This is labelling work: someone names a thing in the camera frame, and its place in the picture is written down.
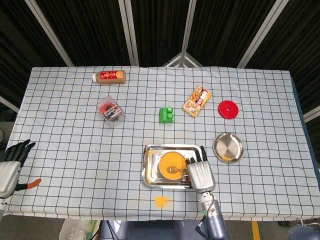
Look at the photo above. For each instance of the spilled yellow powder pile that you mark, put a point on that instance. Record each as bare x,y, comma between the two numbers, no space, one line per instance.
161,201

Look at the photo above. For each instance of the clear box of capsules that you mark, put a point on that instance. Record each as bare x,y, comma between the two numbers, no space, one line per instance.
111,111

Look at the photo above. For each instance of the small metal spoon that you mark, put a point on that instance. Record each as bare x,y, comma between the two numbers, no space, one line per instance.
171,169

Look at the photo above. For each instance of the brown drink bottle red label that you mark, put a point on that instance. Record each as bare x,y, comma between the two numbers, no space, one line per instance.
110,77

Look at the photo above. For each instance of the black folding screen white frames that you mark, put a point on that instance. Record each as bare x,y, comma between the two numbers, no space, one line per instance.
160,30

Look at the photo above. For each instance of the round steel plate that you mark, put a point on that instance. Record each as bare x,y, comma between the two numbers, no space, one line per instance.
227,147

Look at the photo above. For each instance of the red plastic disc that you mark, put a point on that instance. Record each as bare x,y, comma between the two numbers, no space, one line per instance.
223,112

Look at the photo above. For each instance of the bowl of yellow powder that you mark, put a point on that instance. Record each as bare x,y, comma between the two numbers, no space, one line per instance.
170,160

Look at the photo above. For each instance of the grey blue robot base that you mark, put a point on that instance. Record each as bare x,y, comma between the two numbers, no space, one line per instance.
155,231

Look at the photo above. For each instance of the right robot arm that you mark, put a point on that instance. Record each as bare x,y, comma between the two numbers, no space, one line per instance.
212,217

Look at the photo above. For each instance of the clear plastic container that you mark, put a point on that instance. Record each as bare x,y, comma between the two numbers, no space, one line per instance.
72,231

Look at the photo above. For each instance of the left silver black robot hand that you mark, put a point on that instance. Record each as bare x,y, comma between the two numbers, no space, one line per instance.
8,175

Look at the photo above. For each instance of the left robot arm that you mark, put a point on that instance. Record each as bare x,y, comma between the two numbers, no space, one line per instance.
2,208

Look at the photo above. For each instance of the rectangular steel tray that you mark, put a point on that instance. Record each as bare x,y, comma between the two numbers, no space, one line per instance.
150,182

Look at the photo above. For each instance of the white grid-patterned tablecloth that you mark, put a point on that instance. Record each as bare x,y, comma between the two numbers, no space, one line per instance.
75,162

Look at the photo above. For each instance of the yellow snack box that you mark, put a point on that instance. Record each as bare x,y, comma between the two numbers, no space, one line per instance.
196,102

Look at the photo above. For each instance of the green toy building block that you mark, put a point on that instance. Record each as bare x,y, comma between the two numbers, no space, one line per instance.
163,117

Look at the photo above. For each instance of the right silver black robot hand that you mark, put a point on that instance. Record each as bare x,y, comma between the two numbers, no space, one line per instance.
201,176

